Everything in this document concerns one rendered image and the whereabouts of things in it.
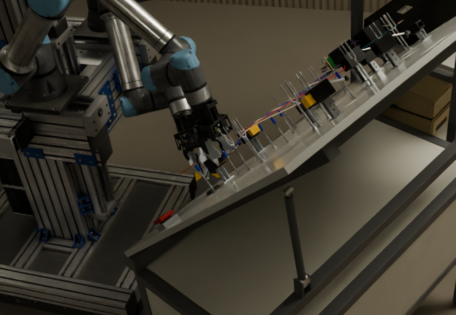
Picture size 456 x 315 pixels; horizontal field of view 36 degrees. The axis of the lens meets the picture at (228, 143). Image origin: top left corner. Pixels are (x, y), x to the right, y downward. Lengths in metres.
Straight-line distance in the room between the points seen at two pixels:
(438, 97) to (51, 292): 1.80
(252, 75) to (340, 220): 2.37
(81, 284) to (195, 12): 2.89
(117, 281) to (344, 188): 1.13
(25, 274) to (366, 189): 1.57
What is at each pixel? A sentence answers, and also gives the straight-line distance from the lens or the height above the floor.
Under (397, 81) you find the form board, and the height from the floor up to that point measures 1.59.
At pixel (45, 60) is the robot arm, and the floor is 1.31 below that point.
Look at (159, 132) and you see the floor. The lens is 4.25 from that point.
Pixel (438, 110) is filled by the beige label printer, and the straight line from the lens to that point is 2.96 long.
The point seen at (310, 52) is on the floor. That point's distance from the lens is 4.84.
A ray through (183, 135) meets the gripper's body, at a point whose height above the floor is 1.14.
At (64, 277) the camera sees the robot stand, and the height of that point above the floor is 0.23.
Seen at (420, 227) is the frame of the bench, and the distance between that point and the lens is 2.40.
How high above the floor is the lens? 2.49
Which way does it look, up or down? 38 degrees down
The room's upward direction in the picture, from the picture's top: 7 degrees counter-clockwise
